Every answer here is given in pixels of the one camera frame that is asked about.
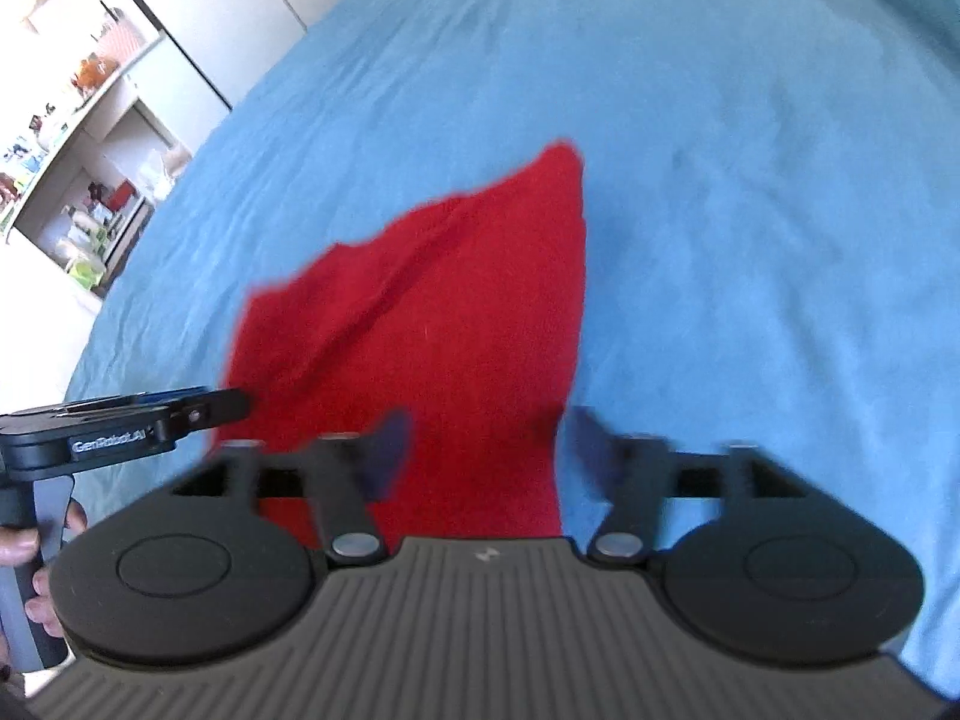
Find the blue bed sheet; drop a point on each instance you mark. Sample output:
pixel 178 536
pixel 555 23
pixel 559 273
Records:
pixel 771 198

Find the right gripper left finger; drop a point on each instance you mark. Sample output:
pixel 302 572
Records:
pixel 228 555

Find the white shelf unit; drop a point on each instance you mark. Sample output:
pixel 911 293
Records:
pixel 84 175

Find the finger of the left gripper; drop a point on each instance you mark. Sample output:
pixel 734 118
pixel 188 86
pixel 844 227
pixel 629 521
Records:
pixel 195 409

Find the red small garment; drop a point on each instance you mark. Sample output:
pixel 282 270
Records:
pixel 465 314

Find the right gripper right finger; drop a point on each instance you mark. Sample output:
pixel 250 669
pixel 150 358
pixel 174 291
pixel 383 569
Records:
pixel 745 554

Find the orange plush on shelf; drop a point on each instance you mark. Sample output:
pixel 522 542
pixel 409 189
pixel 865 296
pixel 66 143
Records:
pixel 92 73

